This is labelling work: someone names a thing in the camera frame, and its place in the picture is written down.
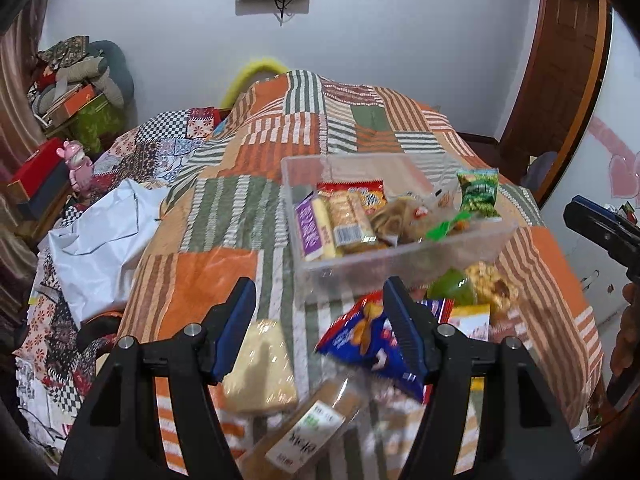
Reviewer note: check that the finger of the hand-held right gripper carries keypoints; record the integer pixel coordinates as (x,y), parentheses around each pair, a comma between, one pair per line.
(595,232)
(600,210)

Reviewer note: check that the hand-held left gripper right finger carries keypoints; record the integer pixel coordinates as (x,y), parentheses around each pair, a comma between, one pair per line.
(402,330)

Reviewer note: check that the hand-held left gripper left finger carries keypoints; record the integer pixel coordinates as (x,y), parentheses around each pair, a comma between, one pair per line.
(235,330)

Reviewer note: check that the blue snack packet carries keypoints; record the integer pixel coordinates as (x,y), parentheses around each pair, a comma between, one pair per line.
(360,332)

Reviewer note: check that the clear plastic box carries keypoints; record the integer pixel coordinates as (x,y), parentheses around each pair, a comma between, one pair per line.
(400,260)

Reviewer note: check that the green labelled clear packet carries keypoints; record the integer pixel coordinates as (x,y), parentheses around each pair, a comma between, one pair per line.
(445,225)

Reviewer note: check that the beige cracker packet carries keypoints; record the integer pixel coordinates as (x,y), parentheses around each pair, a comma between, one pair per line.
(347,222)

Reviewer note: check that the green pea packet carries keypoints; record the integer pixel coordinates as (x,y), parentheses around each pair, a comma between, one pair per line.
(480,195)

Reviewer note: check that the purple and white wafer packet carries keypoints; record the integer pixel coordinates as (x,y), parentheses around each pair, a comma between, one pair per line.
(310,227)

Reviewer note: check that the red snack packet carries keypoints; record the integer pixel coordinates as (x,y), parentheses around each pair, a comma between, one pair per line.
(357,192)

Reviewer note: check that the person's right hand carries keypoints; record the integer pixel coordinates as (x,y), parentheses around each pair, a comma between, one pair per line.
(629,330)

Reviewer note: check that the pink heart stickers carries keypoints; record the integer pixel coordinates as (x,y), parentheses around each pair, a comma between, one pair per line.
(620,170)

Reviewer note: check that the yellow and white packet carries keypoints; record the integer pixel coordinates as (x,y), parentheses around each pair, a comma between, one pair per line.
(467,322)

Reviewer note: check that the grey rounded object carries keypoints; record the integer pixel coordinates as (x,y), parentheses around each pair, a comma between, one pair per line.
(540,172)

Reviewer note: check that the green packet of popcorn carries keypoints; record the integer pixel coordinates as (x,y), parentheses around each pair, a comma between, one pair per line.
(475,285)

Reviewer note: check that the white sliding wardrobe door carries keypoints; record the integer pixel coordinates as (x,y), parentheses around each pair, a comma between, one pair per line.
(615,110)

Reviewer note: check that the brown biscuit packet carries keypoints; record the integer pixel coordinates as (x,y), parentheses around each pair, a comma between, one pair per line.
(305,425)

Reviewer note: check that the striped patchwork blanket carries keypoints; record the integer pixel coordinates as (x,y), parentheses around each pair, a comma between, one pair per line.
(240,200)

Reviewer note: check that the wooden door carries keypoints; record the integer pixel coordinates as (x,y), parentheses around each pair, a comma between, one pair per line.
(555,70)

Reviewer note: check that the white cloth bag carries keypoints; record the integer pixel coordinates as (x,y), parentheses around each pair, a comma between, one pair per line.
(107,245)

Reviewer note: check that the checked patchwork quilt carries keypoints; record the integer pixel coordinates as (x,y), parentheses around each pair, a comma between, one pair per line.
(165,135)

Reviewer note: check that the pink bunny figure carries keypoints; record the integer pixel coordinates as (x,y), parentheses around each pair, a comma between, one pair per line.
(77,167)

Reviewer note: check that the dark grey box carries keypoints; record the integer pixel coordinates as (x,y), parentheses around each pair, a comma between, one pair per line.
(45,195)

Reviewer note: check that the green patterned box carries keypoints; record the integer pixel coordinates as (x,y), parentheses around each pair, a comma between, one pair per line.
(97,125)

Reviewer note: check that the red box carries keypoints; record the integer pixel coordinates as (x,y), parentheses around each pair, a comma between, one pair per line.
(35,170)

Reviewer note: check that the yellow padded hoop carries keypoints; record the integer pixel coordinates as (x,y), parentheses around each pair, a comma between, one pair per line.
(257,67)

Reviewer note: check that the orange box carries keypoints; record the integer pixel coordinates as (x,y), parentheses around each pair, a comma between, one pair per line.
(70,102)

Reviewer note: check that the teal cushion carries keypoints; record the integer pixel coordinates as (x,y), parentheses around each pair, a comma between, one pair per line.
(117,65)

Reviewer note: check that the grey plush toy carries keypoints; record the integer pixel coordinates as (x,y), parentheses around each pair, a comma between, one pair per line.
(80,77)

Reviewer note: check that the striped curtain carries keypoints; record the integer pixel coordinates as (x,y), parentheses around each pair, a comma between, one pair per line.
(20,110)

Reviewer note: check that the patterned cloth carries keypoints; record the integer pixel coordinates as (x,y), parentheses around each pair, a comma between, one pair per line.
(65,50)

